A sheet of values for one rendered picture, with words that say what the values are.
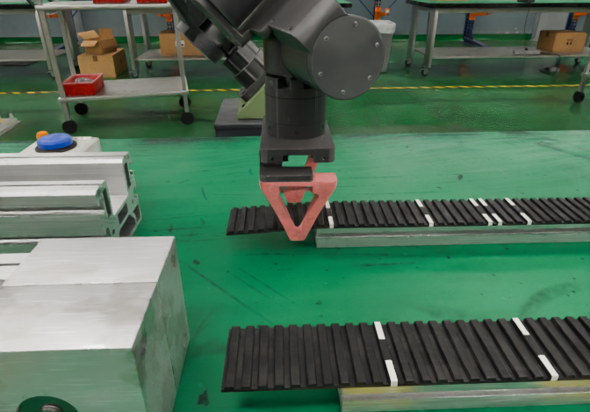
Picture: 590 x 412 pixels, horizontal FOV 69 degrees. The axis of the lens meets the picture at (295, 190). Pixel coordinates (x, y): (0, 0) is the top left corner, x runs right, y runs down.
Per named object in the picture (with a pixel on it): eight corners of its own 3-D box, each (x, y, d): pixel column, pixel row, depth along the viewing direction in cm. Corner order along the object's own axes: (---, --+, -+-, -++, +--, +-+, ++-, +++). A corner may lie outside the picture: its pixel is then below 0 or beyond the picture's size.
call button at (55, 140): (80, 146, 57) (76, 131, 56) (67, 157, 53) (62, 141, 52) (48, 146, 56) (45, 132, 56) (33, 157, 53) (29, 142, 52)
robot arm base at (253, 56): (280, 56, 93) (242, 97, 94) (253, 27, 90) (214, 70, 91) (287, 58, 85) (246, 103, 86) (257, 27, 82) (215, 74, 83)
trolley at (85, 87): (190, 105, 382) (177, -21, 337) (195, 124, 334) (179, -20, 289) (65, 114, 358) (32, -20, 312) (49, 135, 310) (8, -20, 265)
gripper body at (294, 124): (260, 169, 37) (257, 83, 34) (263, 131, 46) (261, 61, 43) (334, 168, 38) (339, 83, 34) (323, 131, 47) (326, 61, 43)
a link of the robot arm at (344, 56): (255, -92, 34) (181, -8, 34) (315, -120, 24) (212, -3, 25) (341, 24, 40) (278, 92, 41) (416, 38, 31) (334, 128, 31)
